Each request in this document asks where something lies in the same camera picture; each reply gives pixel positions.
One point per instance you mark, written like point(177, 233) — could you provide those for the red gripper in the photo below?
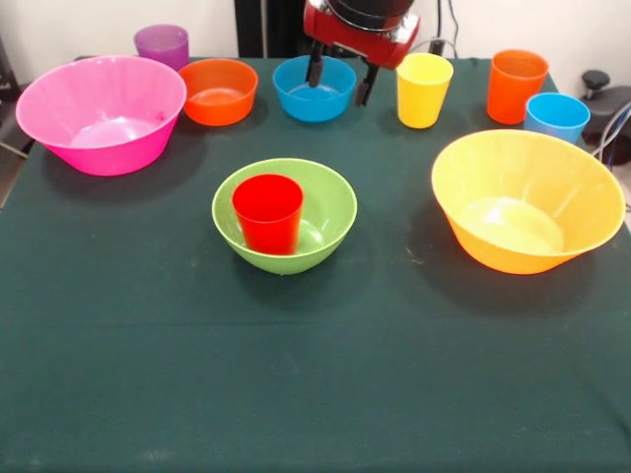
point(360, 42)

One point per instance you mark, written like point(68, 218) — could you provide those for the orange plastic bowl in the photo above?
point(219, 93)

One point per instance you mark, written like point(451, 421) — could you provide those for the green plastic bowl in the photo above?
point(325, 222)

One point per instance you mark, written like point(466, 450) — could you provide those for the red plastic cup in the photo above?
point(268, 231)

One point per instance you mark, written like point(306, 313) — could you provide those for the yellow plastic bowl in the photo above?
point(522, 172)

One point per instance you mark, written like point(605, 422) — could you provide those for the blue plastic bowl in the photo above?
point(315, 106)

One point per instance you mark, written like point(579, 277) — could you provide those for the yellow plastic cup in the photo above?
point(424, 98)

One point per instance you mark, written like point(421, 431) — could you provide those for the orange plastic cup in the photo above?
point(512, 93)

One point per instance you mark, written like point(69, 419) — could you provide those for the purple plastic cup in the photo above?
point(162, 47)

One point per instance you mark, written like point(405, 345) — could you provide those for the blue plastic cup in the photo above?
point(557, 120)

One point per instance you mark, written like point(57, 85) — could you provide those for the pink plastic bowl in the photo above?
point(98, 98)

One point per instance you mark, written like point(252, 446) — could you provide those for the dark green tablecloth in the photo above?
point(296, 345)

